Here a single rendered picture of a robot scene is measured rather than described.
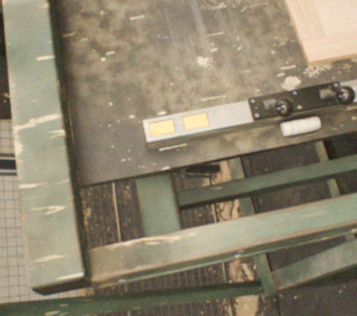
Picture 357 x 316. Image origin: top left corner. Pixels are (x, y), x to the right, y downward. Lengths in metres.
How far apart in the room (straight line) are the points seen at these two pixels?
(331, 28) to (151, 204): 0.57
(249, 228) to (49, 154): 0.40
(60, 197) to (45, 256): 0.11
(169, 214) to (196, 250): 0.14
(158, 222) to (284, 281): 1.08
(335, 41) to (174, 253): 0.60
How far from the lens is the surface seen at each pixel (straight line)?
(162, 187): 1.10
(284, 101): 0.97
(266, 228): 1.00
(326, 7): 1.29
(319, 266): 1.95
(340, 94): 1.01
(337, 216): 1.03
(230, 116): 1.08
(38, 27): 1.16
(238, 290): 2.01
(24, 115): 1.06
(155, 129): 1.06
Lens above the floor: 2.23
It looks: 33 degrees down
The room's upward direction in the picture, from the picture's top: 87 degrees counter-clockwise
